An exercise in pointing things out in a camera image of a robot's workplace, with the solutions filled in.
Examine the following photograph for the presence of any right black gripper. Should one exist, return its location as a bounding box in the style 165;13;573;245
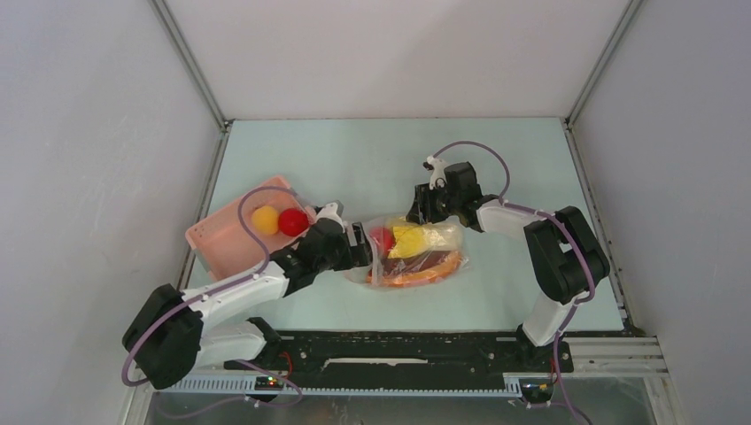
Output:
406;181;461;226

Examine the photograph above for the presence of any right aluminium frame post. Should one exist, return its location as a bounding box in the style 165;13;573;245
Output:
564;0;646;128

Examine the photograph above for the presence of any white cable duct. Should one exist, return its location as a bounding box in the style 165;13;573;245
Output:
160;375;522;398

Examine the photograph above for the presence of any aluminium frame post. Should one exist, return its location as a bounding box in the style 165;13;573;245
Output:
149;0;229;133
564;0;646;128

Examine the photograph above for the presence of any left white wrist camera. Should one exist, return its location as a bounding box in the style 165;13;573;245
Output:
316;200;346;229

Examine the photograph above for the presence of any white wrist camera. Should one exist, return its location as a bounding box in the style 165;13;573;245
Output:
316;200;346;229
423;156;448;190

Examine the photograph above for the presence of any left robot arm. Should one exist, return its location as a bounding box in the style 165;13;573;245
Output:
121;219;375;390

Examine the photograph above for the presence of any fake red apple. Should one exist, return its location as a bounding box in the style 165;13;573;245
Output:
277;208;310;237

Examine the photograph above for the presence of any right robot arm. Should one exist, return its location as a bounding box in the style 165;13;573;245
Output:
406;157;611;370

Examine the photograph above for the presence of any left aluminium frame post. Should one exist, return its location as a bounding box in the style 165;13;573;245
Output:
149;0;229;133

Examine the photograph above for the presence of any fake red orange peach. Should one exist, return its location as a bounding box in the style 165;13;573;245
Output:
369;227;395;256

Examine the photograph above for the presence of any pink plastic basket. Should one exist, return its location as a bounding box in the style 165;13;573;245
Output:
185;175;315;282

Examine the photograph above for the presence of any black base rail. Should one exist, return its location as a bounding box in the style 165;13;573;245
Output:
251;331;574;390

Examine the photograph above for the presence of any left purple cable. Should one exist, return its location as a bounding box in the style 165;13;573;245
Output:
120;185;321;389

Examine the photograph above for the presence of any clear zip top bag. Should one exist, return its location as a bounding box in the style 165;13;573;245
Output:
344;214;468;288

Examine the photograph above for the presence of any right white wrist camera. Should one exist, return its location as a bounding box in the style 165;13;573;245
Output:
423;156;448;190

